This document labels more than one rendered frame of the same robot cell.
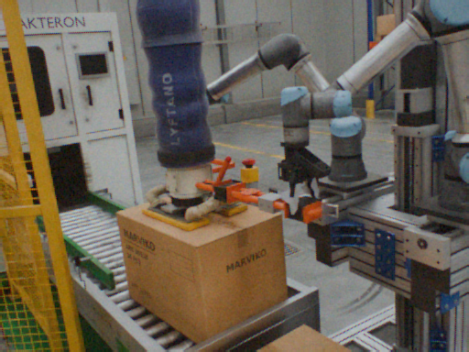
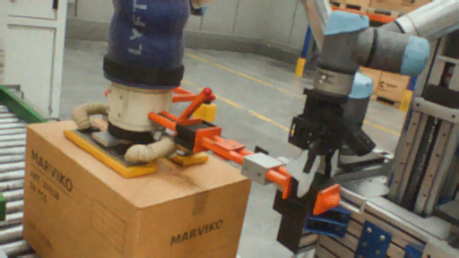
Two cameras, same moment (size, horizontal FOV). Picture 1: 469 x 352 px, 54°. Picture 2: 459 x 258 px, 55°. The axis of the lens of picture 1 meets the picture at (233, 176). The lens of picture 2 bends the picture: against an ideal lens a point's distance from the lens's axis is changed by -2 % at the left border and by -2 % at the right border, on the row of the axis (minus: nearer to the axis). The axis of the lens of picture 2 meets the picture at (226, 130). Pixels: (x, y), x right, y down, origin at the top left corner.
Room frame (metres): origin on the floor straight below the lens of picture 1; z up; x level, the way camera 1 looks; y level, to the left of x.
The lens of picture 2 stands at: (0.52, 0.15, 1.43)
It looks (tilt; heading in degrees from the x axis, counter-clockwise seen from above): 17 degrees down; 349
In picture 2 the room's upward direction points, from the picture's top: 10 degrees clockwise
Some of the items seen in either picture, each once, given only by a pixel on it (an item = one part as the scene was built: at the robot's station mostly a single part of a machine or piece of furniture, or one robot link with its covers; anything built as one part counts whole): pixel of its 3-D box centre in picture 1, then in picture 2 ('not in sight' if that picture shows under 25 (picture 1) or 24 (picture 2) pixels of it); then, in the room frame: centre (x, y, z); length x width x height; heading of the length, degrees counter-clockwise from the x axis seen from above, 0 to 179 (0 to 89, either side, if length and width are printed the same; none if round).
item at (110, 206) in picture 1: (136, 214); (49, 125); (2.90, 0.66, 0.60); 1.60 x 0.10 x 0.09; 35
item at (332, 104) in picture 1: (331, 104); (393, 52); (1.32, -0.29, 1.38); 0.11 x 0.11 x 0.08; 76
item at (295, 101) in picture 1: (296, 106); (344, 42); (1.33, -0.20, 1.38); 0.09 x 0.08 x 0.11; 76
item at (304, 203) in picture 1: (302, 209); (311, 191); (1.31, -0.19, 1.08); 0.08 x 0.07 x 0.05; 38
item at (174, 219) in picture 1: (173, 212); (108, 144); (1.72, 0.25, 0.98); 0.34 x 0.10 x 0.05; 38
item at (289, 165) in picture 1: (296, 160); (320, 120); (1.33, -0.19, 1.22); 0.09 x 0.08 x 0.12; 39
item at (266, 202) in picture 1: (272, 203); (262, 168); (1.42, -0.12, 1.08); 0.07 x 0.07 x 0.04; 38
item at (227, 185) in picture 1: (229, 190); (197, 134); (1.58, 0.02, 1.08); 0.10 x 0.08 x 0.06; 128
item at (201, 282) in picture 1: (199, 258); (127, 209); (1.78, 0.17, 0.75); 0.60 x 0.40 x 0.40; 39
